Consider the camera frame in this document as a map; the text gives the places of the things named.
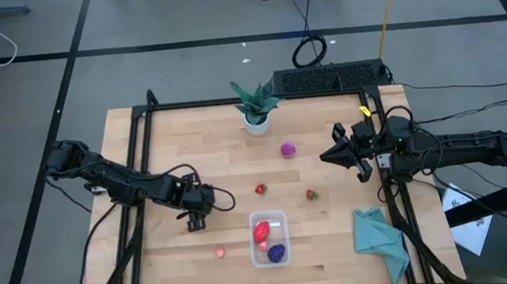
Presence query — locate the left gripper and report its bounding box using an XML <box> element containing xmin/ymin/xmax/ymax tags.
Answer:
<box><xmin>172</xmin><ymin>180</ymin><xmax>220</xmax><ymax>235</ymax></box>

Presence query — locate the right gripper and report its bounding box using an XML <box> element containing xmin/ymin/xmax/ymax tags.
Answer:
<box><xmin>316</xmin><ymin>117</ymin><xmax>395</xmax><ymax>188</ymax></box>

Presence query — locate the magenta white-striped toy ball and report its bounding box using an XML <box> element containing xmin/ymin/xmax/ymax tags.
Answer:
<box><xmin>279</xmin><ymin>140</ymin><xmax>298</xmax><ymax>159</ymax></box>

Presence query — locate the large red toy strawberry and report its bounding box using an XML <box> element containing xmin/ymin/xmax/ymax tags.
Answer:
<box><xmin>251</xmin><ymin>220</ymin><xmax>272</xmax><ymax>244</ymax></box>

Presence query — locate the purple toy blackberry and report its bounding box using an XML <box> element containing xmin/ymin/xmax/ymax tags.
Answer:
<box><xmin>265</xmin><ymin>242</ymin><xmax>288</xmax><ymax>265</ymax></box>

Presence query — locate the clear plastic tupperware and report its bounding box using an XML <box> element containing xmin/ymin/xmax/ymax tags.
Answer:
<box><xmin>246</xmin><ymin>208</ymin><xmax>292</xmax><ymax>270</ymax></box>

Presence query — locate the black perforated box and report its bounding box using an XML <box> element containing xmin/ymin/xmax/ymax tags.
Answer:
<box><xmin>271</xmin><ymin>58</ymin><xmax>392</xmax><ymax>99</ymax></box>

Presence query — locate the teal cloth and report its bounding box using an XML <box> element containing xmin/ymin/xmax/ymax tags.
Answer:
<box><xmin>350</xmin><ymin>203</ymin><xmax>413</xmax><ymax>284</ymax></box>

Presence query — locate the white plant pot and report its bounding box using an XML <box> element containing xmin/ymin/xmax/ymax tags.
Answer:
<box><xmin>242</xmin><ymin>110</ymin><xmax>273</xmax><ymax>138</ymax></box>

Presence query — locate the green artificial plant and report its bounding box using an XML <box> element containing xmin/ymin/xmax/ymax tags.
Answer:
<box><xmin>228</xmin><ymin>76</ymin><xmax>286</xmax><ymax>129</ymax></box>

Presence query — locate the white paper sheet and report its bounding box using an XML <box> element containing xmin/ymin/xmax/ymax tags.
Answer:
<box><xmin>439</xmin><ymin>180</ymin><xmax>497</xmax><ymax>259</ymax></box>

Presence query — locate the black desk crossbar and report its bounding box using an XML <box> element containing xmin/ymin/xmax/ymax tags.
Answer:
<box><xmin>442</xmin><ymin>178</ymin><xmax>507</xmax><ymax>230</ymax></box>

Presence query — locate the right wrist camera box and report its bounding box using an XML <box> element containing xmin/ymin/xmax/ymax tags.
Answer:
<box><xmin>349</xmin><ymin>120</ymin><xmax>377</xmax><ymax>148</ymax></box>

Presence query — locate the black left camera cable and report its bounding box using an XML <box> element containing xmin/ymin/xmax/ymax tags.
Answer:
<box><xmin>139</xmin><ymin>158</ymin><xmax>238</xmax><ymax>220</ymax></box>

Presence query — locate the black coiled hanging cable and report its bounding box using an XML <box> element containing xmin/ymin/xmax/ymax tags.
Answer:
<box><xmin>285</xmin><ymin>0</ymin><xmax>330</xmax><ymax>70</ymax></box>

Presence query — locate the black floor cable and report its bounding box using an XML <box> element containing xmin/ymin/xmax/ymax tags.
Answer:
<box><xmin>428</xmin><ymin>97</ymin><xmax>507</xmax><ymax>124</ymax></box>

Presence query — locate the yellow hanging cable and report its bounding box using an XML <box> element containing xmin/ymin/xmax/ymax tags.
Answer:
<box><xmin>374</xmin><ymin>0</ymin><xmax>409</xmax><ymax>60</ymax></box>

